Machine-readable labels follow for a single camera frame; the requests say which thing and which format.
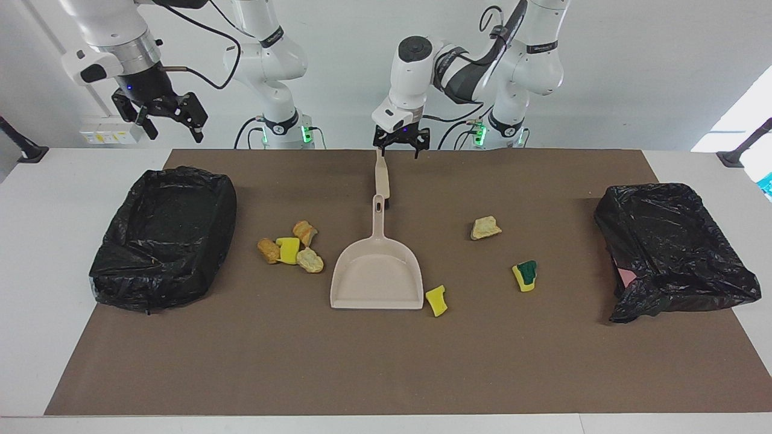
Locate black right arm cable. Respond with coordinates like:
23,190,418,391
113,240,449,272
154,0,242,91

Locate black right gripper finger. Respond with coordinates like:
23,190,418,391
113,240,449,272
112,89,159,141
175,92,209,144

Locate black stand clamp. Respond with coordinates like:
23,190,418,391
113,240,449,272
0,115,49,163
717,118,772,168

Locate beige plastic dustpan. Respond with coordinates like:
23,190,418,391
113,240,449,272
330,194,425,310

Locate beige brush black bristles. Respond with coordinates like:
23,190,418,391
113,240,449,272
375,148,391,209

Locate notched yellow sponge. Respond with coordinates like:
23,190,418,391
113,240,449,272
426,285,448,317

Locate black bag bin pink rim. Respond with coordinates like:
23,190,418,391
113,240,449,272
593,183,762,324

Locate brown table mat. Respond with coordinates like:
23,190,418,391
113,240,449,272
44,149,772,417

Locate black base cable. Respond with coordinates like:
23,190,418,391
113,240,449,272
438,118,486,150
234,116,266,149

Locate black left base cable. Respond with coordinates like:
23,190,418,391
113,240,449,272
438,118,486,150

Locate black right base cable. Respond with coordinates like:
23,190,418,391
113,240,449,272
234,116,266,149

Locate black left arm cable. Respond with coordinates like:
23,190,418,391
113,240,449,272
422,5,525,124

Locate yellow green sponge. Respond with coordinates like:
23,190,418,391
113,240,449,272
513,260,538,292

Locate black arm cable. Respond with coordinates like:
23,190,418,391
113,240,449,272
154,0,242,91
422,5,525,124

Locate pale bread chunk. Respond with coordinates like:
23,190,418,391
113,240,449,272
470,216,502,241

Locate white wall socket box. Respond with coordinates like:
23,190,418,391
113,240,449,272
80,116,143,144

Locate black bag lined bin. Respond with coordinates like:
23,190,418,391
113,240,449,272
89,167,238,315

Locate plain yellow sponge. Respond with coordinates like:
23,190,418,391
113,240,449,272
276,237,300,265

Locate pale flaky bread piece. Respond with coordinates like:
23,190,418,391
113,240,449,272
296,248,324,273

